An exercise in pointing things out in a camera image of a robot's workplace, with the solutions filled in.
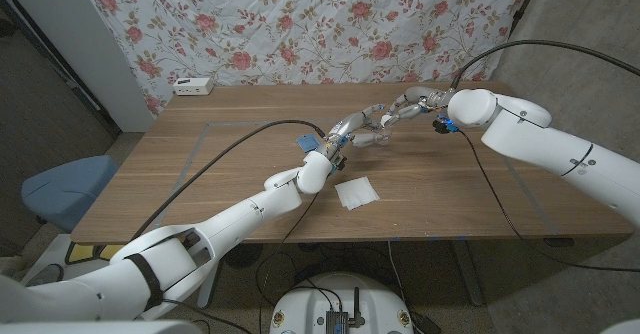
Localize white wall panel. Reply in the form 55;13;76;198
0;0;155;133

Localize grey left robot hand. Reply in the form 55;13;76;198
322;103;394;158

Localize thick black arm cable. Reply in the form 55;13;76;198
130;119;326;240
449;39;640;90

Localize floral rose backdrop cloth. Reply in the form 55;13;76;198
82;0;531;118

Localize blue card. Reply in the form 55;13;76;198
295;133;321;154

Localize grey round floor object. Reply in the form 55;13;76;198
27;263;65;288

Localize clear bottle with white cap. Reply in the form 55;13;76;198
373;114;395;146

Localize thin black left wrist cable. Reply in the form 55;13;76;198
254;192;320;334

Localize blue chair seat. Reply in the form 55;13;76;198
20;154;120;234

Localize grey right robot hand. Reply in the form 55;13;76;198
380;86;455;129

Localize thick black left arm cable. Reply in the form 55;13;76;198
130;119;326;240

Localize yellow and black floor object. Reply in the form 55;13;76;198
63;242;124;266

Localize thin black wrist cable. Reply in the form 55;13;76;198
254;192;320;334
457;129;640;273

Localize black floor cable tangle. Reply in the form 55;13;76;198
254;246;401;308

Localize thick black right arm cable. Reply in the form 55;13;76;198
449;39;640;90

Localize black power adapter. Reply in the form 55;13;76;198
408;311;442;334

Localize white table leg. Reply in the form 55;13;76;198
196;261;225;310

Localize grey table leg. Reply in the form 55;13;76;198
449;239;485;308

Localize black module with antenna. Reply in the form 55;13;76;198
325;287;366;334

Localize white robot torso base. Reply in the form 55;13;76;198
268;272;415;334

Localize white folded tissue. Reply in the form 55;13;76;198
334;176;381;211

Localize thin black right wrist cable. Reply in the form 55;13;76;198
457;129;640;273

